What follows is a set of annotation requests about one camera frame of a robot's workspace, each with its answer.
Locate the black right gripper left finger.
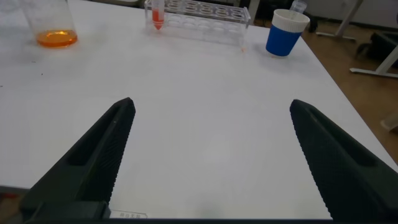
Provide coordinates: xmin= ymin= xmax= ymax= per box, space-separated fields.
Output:
xmin=19 ymin=96 xmax=137 ymax=220

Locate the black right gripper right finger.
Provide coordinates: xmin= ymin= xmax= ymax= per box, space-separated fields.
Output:
xmin=289 ymin=98 xmax=398 ymax=223

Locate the black wheeled robot base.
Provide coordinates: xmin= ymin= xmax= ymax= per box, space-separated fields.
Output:
xmin=355 ymin=30 xmax=398 ymax=68

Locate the clear glass beaker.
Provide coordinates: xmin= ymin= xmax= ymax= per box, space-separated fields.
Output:
xmin=18 ymin=0 xmax=79 ymax=49

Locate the test tube with red pigment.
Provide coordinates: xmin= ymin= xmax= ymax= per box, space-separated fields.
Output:
xmin=150 ymin=0 xmax=166 ymax=31

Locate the clear plastic test tube rack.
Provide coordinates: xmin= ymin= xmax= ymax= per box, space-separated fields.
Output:
xmin=143 ymin=0 xmax=252 ymax=48

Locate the small white label sticker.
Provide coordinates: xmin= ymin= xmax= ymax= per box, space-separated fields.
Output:
xmin=109 ymin=209 xmax=149 ymax=220

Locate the long white desk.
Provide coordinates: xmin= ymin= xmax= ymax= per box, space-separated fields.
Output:
xmin=315 ymin=0 xmax=398 ymax=79

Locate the white paper cup blue sleeve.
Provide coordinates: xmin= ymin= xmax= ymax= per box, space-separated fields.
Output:
xmin=265 ymin=8 xmax=312 ymax=58

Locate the white standing desk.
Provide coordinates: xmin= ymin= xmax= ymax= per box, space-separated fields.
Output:
xmin=248 ymin=0 xmax=261 ymax=24

